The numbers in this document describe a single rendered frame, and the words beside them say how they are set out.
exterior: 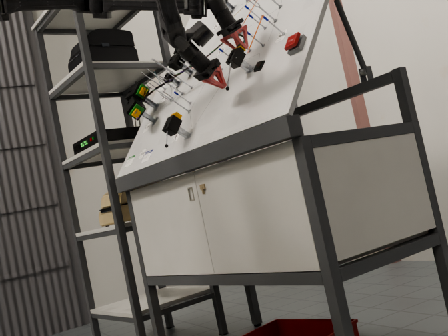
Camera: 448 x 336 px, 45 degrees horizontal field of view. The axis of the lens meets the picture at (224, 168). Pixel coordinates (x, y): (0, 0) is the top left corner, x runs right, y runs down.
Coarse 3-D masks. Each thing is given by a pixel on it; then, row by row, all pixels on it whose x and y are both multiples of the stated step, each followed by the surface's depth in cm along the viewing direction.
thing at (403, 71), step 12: (396, 72) 193; (360, 84) 206; (372, 84) 202; (384, 84) 198; (396, 84) 194; (408, 84) 193; (336, 96) 216; (348, 96) 212; (408, 96) 192; (300, 108) 233; (312, 108) 227; (408, 108) 191; (408, 120) 192
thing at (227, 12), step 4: (228, 8) 188; (224, 12) 186; (228, 12) 187; (216, 16) 188; (220, 16) 186; (224, 16) 186; (228, 16) 187; (232, 16) 188; (220, 20) 187; (224, 20) 187; (228, 20) 187; (232, 20) 187; (240, 20) 186; (220, 24) 188; (224, 24) 187; (228, 24) 187; (232, 24) 185; (224, 28) 188; (228, 28) 185; (232, 28) 185; (220, 32) 190
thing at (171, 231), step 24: (144, 192) 237; (168, 192) 220; (192, 192) 206; (144, 216) 240; (168, 216) 223; (192, 216) 209; (144, 240) 242; (168, 240) 225; (192, 240) 211; (144, 264) 245; (168, 264) 228; (192, 264) 213
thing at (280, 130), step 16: (256, 128) 166; (272, 128) 160; (288, 128) 155; (224, 144) 180; (240, 144) 173; (256, 144) 167; (272, 144) 165; (176, 160) 205; (192, 160) 196; (208, 160) 188; (224, 160) 188; (128, 176) 238; (144, 176) 226; (160, 176) 216
